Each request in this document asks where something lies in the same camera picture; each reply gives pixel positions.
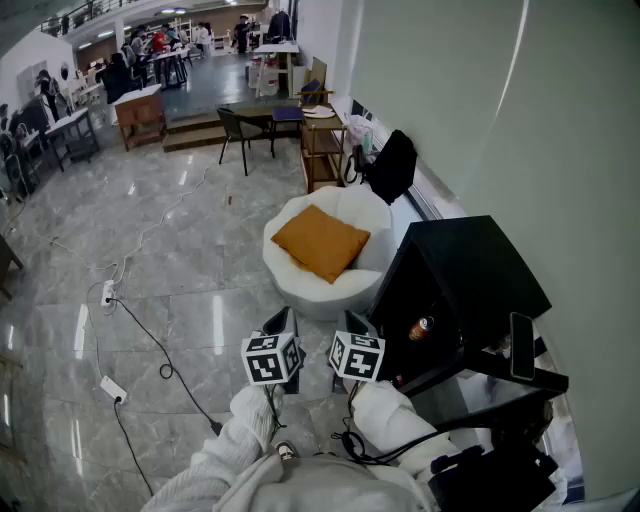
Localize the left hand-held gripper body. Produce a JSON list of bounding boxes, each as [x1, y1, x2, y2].
[[240, 306, 306, 396]]

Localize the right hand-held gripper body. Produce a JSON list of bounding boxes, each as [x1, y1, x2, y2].
[[327, 309, 387, 394]]

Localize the orange square cushion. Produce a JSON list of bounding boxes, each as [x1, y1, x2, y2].
[[270, 203, 372, 285]]

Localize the person's left forearm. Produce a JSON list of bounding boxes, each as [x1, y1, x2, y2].
[[189, 383, 287, 501]]

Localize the person's right forearm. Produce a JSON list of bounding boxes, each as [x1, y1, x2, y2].
[[349, 380, 454, 476]]

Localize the white round armchair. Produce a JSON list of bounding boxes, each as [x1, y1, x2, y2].
[[262, 184, 396, 322]]

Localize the orange drink can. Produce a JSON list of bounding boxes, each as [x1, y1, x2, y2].
[[408, 315, 435, 342]]

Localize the person's torso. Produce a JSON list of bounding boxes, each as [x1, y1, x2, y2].
[[142, 449, 441, 512]]

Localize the black side table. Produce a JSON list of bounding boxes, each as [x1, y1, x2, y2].
[[367, 215, 570, 399]]

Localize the black smartphone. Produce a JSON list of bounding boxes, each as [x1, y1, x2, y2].
[[509, 312, 536, 382]]

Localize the black equipment bag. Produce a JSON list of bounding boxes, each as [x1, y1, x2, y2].
[[428, 399, 560, 512]]

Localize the white window sill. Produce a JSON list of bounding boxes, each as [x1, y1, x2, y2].
[[329, 94, 454, 221]]

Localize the dark grey handbag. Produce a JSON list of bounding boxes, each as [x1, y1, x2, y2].
[[343, 143, 374, 185]]

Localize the black backpack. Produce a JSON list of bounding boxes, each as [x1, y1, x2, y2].
[[367, 129, 419, 206]]

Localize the wooden shelf rack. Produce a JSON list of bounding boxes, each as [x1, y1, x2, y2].
[[299, 103, 349, 195]]

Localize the clear plastic bag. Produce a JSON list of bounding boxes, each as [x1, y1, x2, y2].
[[344, 113, 376, 156]]

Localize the wooden step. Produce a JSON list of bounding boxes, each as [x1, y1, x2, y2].
[[162, 107, 301, 154]]

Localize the dark grey chair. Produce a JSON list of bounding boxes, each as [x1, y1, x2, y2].
[[215, 106, 276, 177]]

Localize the blue cushioned stool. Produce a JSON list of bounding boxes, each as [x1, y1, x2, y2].
[[269, 105, 305, 159]]

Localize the leaning wooden board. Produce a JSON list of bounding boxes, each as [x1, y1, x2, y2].
[[310, 56, 329, 91]]

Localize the pale roller blind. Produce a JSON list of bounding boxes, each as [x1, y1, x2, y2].
[[349, 0, 531, 216], [459, 0, 640, 501]]

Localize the white high table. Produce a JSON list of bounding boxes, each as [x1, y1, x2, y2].
[[253, 43, 301, 99]]

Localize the dark table with white top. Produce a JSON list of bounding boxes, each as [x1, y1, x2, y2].
[[44, 107, 101, 173]]

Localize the black legged table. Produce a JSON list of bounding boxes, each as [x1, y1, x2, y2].
[[149, 47, 192, 90]]

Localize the dark hanging jacket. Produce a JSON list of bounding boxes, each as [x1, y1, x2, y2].
[[267, 10, 294, 44]]

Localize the black balcony railing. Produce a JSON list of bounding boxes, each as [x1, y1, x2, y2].
[[39, 0, 142, 36]]

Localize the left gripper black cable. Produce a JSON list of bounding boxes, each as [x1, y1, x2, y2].
[[263, 383, 288, 432]]

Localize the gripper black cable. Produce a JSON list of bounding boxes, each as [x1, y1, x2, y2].
[[331, 383, 454, 467], [263, 383, 288, 432]]

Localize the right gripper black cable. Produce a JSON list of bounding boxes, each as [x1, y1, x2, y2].
[[331, 383, 454, 467]]

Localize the black floor cable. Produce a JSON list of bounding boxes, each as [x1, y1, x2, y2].
[[107, 297, 225, 437], [112, 398, 155, 497]]

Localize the white floor cable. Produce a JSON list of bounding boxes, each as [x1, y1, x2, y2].
[[49, 158, 217, 284]]

